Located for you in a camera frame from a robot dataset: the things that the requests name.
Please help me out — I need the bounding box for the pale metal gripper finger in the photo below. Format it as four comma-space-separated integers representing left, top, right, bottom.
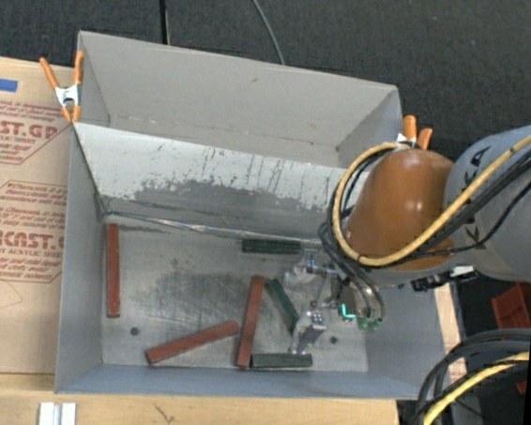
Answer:
281, 245, 323, 289
289, 306, 330, 359

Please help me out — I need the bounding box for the dark green flat block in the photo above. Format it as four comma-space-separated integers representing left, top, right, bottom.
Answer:
249, 347, 316, 376
240, 235, 303, 260
260, 277, 305, 337

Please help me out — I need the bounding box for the red-brown flat block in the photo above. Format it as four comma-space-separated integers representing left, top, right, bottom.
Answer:
143, 310, 243, 375
235, 273, 266, 371
96, 222, 131, 320

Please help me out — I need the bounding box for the grey metal bin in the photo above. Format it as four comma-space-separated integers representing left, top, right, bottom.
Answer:
40, 30, 480, 425

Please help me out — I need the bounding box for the brown cardboard board, red print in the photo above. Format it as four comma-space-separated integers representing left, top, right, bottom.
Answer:
0, 54, 89, 385

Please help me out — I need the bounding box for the black cylinder on white bracket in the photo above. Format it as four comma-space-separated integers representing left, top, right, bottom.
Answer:
409, 259, 479, 297

